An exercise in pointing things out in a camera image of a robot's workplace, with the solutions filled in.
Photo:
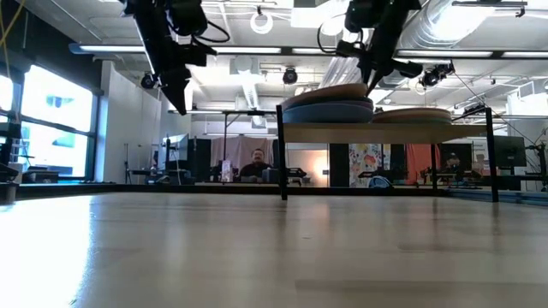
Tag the blue plate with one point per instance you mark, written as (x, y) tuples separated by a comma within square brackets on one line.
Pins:
[(327, 114)]

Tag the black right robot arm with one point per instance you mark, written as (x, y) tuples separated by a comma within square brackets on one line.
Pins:
[(385, 21)]

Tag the orange cloth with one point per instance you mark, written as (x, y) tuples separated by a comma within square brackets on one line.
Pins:
[(421, 160)]

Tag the silver ventilation duct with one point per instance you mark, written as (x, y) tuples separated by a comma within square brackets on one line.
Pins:
[(445, 21)]

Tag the floral cloth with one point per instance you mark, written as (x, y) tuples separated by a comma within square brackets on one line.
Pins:
[(364, 162)]

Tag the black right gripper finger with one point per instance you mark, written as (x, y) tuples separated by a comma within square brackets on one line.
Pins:
[(373, 75)]

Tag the long ceiling light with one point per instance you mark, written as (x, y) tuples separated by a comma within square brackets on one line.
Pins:
[(449, 54), (120, 49)]

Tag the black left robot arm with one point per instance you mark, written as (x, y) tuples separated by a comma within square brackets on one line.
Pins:
[(154, 34)]

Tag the cream plate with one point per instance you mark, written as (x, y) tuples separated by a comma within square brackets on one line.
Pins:
[(411, 111)]

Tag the pink plate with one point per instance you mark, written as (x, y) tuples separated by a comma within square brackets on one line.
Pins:
[(325, 94)]

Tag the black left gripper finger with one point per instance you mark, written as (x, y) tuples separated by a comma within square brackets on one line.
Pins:
[(180, 94)]

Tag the large window black frame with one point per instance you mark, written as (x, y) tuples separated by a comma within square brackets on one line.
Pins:
[(55, 124)]

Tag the person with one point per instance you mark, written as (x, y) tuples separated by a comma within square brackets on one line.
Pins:
[(257, 169), (453, 164)]

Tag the black aluminium rig frame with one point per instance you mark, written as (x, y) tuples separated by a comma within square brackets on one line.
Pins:
[(171, 189)]

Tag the black ceiling spot lamp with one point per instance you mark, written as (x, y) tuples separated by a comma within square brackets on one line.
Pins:
[(290, 76), (148, 81), (434, 76)]

